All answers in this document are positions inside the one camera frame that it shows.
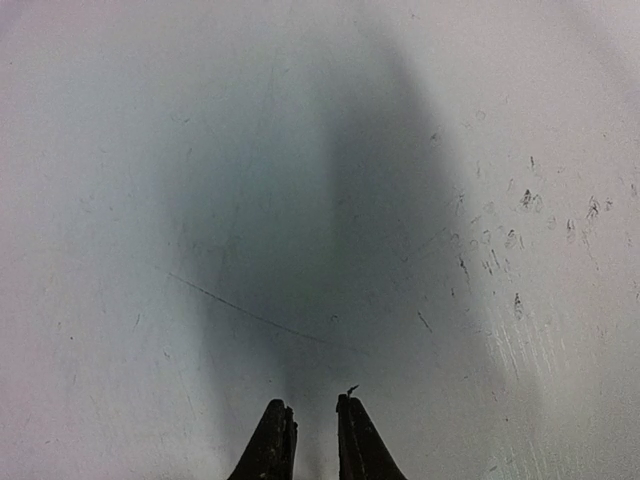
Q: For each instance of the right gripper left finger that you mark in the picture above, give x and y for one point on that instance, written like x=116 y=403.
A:
x=270 y=452

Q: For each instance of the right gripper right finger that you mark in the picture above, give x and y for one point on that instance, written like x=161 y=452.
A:
x=363 y=454

